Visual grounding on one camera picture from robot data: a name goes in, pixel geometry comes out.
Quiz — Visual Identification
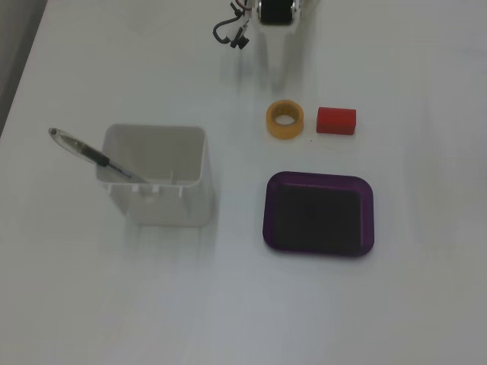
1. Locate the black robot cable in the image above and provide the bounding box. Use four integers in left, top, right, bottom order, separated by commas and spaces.
212, 0, 250, 45

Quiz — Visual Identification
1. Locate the black ballpoint pen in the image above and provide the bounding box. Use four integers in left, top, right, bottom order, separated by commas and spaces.
48, 127, 151, 184

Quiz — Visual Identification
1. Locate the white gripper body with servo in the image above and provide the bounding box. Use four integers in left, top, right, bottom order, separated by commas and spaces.
256, 0, 304, 27

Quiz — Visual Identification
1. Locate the black cable tie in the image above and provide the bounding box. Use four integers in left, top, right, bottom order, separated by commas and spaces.
229, 30, 249, 50

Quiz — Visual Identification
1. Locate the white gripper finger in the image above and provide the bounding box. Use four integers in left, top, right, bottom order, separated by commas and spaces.
261, 24, 298, 94

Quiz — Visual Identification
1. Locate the white plastic pen holder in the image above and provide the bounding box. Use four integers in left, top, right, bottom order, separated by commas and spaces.
94, 123, 214, 227

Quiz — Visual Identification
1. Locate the yellow masking tape roll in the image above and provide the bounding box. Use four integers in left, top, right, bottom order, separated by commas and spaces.
265, 99, 305, 141

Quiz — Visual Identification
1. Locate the purple metal tray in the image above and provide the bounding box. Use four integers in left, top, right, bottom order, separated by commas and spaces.
262, 170, 376, 260

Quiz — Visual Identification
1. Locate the red ribbed plastic block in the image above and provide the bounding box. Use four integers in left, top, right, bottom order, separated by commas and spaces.
315, 106, 358, 135

